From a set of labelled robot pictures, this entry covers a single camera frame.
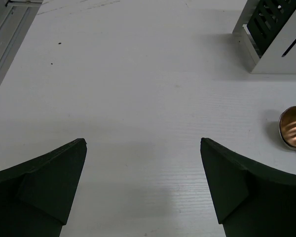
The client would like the white utensil holder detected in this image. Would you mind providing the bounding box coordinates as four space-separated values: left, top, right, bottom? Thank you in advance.
232 0 296 75

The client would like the aluminium rail left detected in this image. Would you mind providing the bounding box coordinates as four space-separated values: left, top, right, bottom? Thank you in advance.
0 0 43 85

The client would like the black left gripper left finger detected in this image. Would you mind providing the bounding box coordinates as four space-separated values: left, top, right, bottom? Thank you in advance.
0 138 87 237

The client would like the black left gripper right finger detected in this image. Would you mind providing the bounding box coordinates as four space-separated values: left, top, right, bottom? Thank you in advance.
200 138 296 237

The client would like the large copper spoon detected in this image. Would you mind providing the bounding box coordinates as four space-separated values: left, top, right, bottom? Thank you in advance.
279 106 296 150

